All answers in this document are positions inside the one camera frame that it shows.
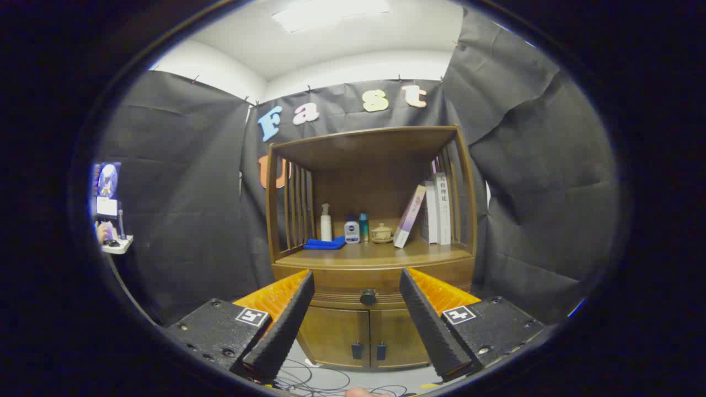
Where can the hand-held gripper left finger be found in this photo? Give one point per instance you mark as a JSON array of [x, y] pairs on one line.
[[287, 331]]

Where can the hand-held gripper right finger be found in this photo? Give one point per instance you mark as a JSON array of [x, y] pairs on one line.
[[430, 331]]

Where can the wooden drawer with dark knob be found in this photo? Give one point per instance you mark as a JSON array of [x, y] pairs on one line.
[[358, 281]]

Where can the wooden cabinet door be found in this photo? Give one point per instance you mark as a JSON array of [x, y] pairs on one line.
[[331, 336], [397, 342]]

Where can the wooden countertop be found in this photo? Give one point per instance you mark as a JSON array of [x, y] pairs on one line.
[[375, 253]]

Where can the wooden cabinet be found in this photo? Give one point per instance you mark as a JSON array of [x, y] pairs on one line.
[[364, 149]]

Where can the blue folded cloth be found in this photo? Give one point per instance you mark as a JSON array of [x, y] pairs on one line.
[[324, 243]]

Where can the beige lidded teacup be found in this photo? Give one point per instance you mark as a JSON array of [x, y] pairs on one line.
[[381, 234]]

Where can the white pump bottle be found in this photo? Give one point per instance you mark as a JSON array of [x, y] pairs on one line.
[[326, 229]]

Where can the pink purple box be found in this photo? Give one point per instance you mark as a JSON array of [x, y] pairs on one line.
[[409, 218]]

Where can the white lotion bottle blue label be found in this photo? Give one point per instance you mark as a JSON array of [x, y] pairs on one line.
[[352, 231]]

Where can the white book with black characters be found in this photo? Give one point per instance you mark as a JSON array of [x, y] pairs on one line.
[[443, 209]]

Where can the small teal bottle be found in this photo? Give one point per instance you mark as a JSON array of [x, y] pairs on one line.
[[363, 226]]

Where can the black backdrop cloth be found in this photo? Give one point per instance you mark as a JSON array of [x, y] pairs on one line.
[[182, 182]]

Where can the blue wall poster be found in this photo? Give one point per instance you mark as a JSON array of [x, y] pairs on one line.
[[107, 179]]

